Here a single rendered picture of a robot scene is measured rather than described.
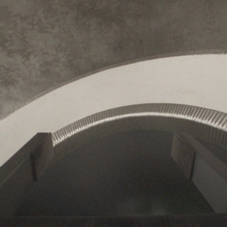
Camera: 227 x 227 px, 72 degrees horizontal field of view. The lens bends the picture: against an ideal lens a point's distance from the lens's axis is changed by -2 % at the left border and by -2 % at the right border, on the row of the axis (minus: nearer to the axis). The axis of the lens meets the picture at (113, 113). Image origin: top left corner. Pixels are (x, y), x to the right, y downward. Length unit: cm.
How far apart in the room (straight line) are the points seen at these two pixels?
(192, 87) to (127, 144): 22
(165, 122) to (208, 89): 13
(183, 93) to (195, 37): 50
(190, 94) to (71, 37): 64
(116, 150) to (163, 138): 13
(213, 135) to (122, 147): 22
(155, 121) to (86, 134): 17
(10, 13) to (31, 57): 22
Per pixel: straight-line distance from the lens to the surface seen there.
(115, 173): 54
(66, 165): 45
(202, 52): 62
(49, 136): 16
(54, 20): 89
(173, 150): 17
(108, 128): 40
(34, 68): 103
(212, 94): 41
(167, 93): 42
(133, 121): 38
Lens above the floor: 81
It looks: 50 degrees down
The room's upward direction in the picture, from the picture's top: 171 degrees counter-clockwise
